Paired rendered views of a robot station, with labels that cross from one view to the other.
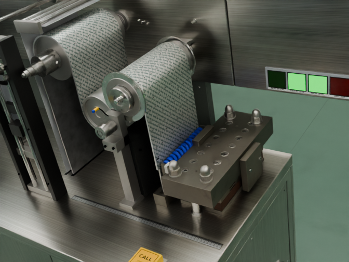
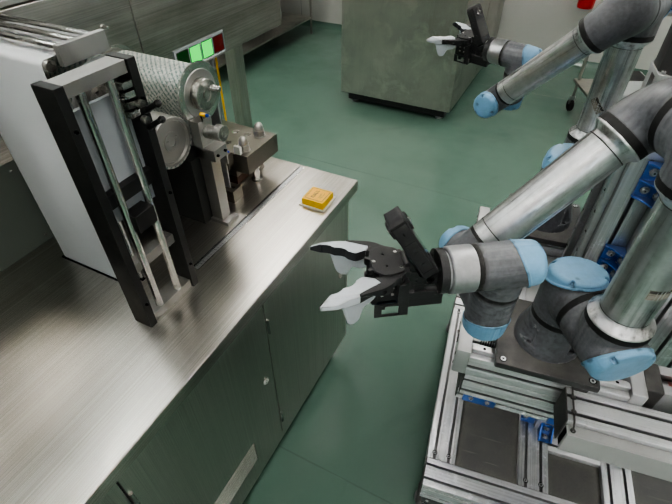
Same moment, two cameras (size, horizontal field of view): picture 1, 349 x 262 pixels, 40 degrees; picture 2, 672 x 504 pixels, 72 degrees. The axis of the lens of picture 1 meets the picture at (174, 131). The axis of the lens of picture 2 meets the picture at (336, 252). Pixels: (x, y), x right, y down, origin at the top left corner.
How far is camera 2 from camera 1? 1.65 m
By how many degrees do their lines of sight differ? 78
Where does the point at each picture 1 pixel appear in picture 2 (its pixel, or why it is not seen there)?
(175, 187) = (256, 156)
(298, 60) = (190, 32)
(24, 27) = (81, 49)
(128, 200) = (227, 217)
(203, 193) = (272, 140)
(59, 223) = (243, 269)
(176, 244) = (294, 187)
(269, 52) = (171, 35)
